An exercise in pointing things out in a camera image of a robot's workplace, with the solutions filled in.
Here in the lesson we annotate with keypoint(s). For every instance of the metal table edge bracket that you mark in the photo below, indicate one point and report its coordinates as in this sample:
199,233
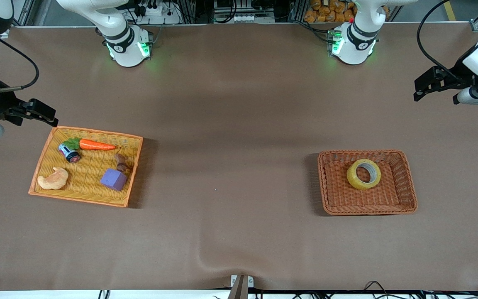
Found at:
242,286

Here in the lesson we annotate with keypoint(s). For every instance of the orange yellow woven tray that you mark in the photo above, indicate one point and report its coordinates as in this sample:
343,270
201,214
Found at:
52,158

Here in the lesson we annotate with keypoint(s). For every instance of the toy croissant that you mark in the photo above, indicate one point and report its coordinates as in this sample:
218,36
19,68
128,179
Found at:
54,179

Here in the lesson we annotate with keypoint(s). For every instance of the orange toy carrot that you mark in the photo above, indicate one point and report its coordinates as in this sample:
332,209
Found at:
96,145

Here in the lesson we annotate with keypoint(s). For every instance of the white power strip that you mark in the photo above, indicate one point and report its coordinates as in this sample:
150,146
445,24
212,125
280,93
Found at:
251,18

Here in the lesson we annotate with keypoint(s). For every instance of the yellow tape roll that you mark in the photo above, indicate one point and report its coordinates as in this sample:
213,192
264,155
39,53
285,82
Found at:
353,178

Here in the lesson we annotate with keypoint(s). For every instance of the small blue can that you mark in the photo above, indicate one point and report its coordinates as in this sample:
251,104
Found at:
69,153

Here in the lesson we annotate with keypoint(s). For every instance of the brown wicker basket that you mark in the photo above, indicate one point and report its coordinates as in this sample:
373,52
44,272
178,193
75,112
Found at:
392,195

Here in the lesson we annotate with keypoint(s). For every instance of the small brown figurine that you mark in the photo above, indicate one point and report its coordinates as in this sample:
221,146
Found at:
121,162

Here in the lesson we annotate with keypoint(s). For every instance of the white socket box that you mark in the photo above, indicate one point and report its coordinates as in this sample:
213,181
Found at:
162,15

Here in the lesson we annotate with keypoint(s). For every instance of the purple cube block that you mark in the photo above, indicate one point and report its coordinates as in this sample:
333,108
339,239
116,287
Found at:
113,178

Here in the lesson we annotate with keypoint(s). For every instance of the bag of orange snacks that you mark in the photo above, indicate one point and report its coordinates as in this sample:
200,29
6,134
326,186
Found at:
330,10

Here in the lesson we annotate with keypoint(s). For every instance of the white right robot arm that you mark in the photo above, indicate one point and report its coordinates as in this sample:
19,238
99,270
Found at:
119,37

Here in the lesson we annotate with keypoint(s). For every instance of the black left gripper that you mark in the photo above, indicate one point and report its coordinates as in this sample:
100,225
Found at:
457,77

